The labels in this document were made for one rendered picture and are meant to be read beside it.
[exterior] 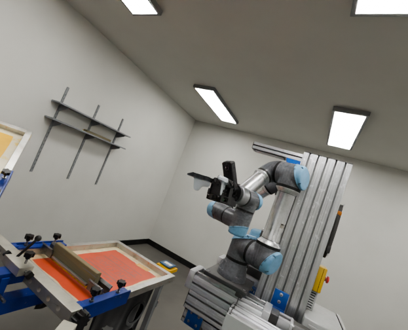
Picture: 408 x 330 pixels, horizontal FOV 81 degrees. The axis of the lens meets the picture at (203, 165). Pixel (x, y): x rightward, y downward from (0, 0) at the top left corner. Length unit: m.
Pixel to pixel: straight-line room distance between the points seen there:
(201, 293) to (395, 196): 3.96
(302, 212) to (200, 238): 3.83
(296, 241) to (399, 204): 3.53
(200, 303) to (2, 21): 2.95
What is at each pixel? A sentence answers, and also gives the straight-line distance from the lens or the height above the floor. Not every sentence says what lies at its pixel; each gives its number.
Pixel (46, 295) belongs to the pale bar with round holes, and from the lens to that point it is 1.23.
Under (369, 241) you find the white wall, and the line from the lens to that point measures 4.72.
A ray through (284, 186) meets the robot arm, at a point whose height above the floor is 1.77.
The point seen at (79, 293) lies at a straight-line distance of 1.42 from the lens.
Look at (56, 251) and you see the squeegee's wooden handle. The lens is 1.60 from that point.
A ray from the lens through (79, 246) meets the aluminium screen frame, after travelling 1.84.
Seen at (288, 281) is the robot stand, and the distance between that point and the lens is 1.45.
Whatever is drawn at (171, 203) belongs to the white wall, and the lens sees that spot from 5.45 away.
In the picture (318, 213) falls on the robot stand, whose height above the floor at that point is 1.72.
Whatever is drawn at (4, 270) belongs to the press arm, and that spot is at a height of 1.04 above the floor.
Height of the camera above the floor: 1.64
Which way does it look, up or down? 5 degrees up
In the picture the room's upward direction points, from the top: 21 degrees clockwise
